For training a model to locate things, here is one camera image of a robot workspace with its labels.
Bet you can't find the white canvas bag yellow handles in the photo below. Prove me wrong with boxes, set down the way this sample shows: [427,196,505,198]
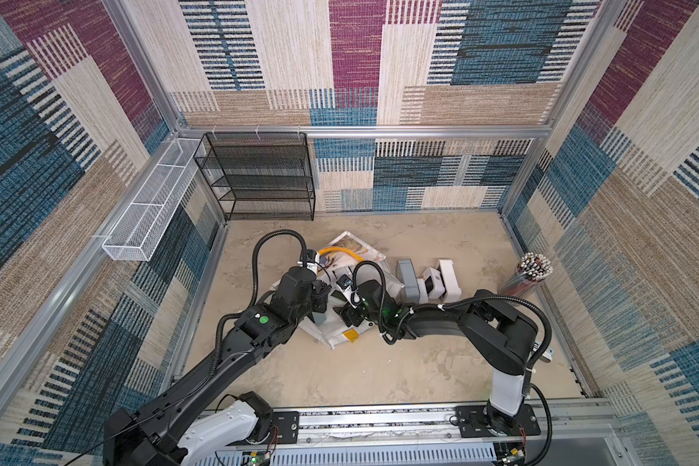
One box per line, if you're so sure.
[298,231,402,349]

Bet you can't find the grey square device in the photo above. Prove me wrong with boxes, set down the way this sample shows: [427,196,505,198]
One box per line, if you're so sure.
[396,258,421,304]

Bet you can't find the white rectangular alarm clock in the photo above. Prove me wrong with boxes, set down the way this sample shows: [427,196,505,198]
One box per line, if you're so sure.
[438,259,462,303]

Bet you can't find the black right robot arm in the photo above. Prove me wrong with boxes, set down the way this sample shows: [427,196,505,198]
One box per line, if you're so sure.
[333,271,553,465]

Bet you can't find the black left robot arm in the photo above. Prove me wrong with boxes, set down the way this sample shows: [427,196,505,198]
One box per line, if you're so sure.
[87,229,320,465]

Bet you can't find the cup of coloured pencils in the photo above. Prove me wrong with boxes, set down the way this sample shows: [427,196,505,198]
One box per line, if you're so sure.
[498,252,555,297]

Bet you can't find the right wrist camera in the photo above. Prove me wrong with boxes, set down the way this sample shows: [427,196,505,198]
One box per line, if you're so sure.
[335,275,355,292]

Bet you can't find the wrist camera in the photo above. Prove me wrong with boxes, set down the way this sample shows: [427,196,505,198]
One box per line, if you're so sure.
[299,250,320,267]
[335,275,355,292]

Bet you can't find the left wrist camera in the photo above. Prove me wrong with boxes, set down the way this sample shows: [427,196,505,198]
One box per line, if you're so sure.
[299,250,320,267]

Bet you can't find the black wire mesh shelf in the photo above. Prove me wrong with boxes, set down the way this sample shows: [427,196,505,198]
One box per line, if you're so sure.
[194,132,316,221]

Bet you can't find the white wire mesh basket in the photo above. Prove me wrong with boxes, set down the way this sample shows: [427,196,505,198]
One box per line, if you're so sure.
[102,139,200,262]

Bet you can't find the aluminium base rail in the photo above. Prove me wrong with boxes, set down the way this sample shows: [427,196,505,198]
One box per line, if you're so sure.
[121,399,624,466]

